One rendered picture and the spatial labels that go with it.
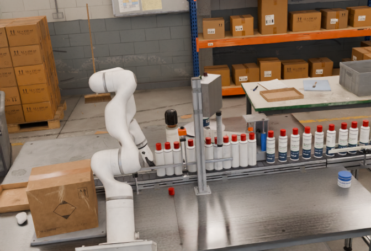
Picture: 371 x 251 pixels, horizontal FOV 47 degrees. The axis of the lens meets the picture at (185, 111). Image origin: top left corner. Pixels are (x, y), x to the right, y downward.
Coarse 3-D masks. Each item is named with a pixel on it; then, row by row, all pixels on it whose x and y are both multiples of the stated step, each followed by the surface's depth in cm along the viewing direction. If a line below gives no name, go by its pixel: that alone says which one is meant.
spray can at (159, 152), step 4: (156, 144) 244; (160, 144) 243; (156, 148) 244; (160, 148) 243; (156, 152) 243; (160, 152) 243; (156, 156) 244; (160, 156) 244; (156, 160) 246; (160, 160) 245; (164, 160) 247; (156, 164) 247; (160, 164) 246; (164, 164) 247; (160, 168) 247; (164, 168) 248; (160, 172) 248; (164, 172) 249; (160, 176) 249; (164, 176) 249
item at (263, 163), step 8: (264, 160) 260; (288, 160) 258; (304, 160) 256; (312, 160) 256; (232, 168) 253; (240, 168) 252; (248, 168) 252; (128, 176) 252; (144, 176) 251; (152, 176) 250; (168, 176) 249; (176, 176) 249; (96, 184) 246
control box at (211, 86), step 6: (204, 78) 224; (210, 78) 223; (216, 78) 224; (204, 84) 216; (210, 84) 218; (216, 84) 225; (204, 90) 218; (210, 90) 219; (216, 90) 226; (204, 96) 219; (210, 96) 220; (216, 96) 227; (204, 102) 220; (210, 102) 221; (216, 102) 228; (204, 108) 221; (210, 108) 221; (216, 108) 228; (204, 114) 223; (210, 114) 222
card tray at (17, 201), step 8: (8, 184) 256; (16, 184) 256; (24, 184) 257; (0, 192) 252; (8, 192) 253; (16, 192) 253; (24, 192) 252; (0, 200) 245; (8, 200) 245; (16, 200) 244; (24, 200) 243; (0, 208) 232; (8, 208) 233; (16, 208) 233; (24, 208) 234
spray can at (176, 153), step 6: (174, 144) 243; (174, 150) 244; (180, 150) 244; (174, 156) 245; (180, 156) 245; (174, 162) 247; (180, 162) 246; (174, 168) 249; (180, 168) 248; (180, 174) 249
